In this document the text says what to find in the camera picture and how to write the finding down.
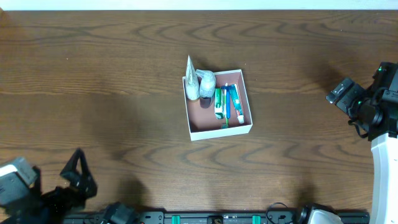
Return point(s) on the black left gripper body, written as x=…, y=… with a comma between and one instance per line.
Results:
x=80, y=185

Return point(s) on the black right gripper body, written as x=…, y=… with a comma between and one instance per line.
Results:
x=343, y=94

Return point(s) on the green and red toothpaste tube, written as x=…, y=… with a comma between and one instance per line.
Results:
x=237, y=103

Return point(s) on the blue disposable razor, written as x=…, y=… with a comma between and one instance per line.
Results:
x=227, y=107

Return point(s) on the green and white toothbrush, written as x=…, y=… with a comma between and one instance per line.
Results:
x=226, y=124

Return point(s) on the green and white soap box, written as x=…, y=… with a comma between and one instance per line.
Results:
x=218, y=103

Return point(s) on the clear and blue pump bottle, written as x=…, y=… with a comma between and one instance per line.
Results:
x=207, y=87

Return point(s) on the white Pantene tube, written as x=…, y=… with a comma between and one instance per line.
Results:
x=191, y=82

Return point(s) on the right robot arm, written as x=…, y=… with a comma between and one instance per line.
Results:
x=375, y=111

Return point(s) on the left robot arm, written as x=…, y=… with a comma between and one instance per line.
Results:
x=24, y=202

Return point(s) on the white box with pink interior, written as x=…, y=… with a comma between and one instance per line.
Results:
x=202, y=122

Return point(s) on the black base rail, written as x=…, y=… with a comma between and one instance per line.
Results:
x=274, y=216

